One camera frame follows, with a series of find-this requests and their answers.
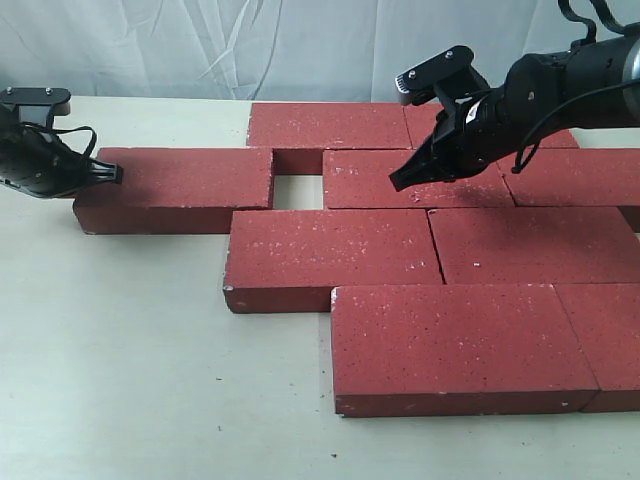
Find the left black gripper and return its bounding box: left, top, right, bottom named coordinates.
left=1, top=124, right=123, bottom=198

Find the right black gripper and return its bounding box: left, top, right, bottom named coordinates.
left=388, top=89, right=526, bottom=193

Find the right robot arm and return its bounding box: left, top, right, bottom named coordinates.
left=389, top=35, right=639, bottom=191

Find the far-right edge red brick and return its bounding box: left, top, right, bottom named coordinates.
left=498, top=148, right=639, bottom=232

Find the front large red brick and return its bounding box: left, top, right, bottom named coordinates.
left=331, top=284, right=600, bottom=418

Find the grey fabric backdrop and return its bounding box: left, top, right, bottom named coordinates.
left=1, top=0, right=585, bottom=102

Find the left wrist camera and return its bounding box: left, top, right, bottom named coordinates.
left=1, top=87, right=71, bottom=129

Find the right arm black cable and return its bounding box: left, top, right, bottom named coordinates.
left=509, top=0, right=640, bottom=175

